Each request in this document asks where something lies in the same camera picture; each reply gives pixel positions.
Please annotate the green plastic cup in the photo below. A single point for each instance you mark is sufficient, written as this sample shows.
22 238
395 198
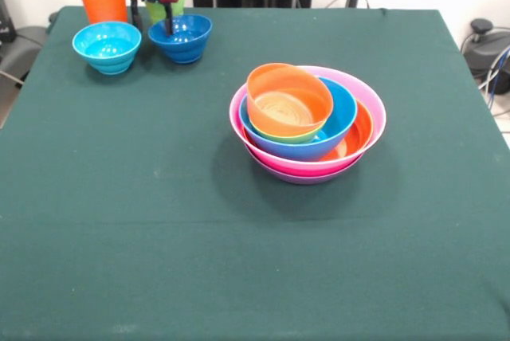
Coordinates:
155 14

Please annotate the dark blue small bowl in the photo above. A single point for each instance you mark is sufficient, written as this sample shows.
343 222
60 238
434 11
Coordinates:
187 48

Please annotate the orange plastic cup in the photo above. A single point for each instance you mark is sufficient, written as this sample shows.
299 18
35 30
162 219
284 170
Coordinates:
101 6

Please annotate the light blue small bowl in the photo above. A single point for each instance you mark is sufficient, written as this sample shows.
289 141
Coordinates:
107 44

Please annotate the orange small bowl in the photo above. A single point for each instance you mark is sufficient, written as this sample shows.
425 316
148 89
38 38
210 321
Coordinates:
279 82

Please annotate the green small bowl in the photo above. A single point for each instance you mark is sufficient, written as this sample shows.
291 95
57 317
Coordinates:
295 139

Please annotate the black floor stand base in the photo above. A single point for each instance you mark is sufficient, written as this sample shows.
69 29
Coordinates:
20 50
486 50

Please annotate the pink large bowl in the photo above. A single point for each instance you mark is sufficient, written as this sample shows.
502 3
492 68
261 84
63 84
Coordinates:
296 166

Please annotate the blue medium bowl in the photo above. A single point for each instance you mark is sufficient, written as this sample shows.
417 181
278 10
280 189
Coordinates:
342 106

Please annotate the orange medium bowl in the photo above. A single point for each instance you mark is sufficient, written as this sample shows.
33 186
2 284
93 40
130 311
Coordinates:
356 142

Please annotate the dark green tablecloth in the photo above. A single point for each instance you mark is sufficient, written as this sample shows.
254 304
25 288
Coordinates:
79 277

